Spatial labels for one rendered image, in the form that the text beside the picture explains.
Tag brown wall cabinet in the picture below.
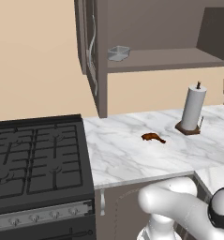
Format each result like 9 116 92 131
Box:
94 0 224 119

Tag clear grey tupperware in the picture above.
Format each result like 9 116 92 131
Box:
107 45 131 63

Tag silver base cabinet handle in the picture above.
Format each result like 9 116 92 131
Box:
99 188 106 217

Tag brown raw chicken drumstick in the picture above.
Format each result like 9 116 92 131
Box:
141 132 167 144

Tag open brown cabinet door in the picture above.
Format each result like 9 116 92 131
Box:
73 0 99 114

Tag dark brown cabinet door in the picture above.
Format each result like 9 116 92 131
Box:
196 7 224 62

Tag brown base cabinet door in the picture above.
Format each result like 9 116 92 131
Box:
95 175 196 240

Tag black stove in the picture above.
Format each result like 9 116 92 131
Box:
0 113 97 240

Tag brown wooden towel holder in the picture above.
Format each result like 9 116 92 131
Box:
174 81 205 136

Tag white paper towel roll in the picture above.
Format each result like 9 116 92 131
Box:
181 85 208 131

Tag curved silver door handle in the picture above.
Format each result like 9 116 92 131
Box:
88 12 98 97

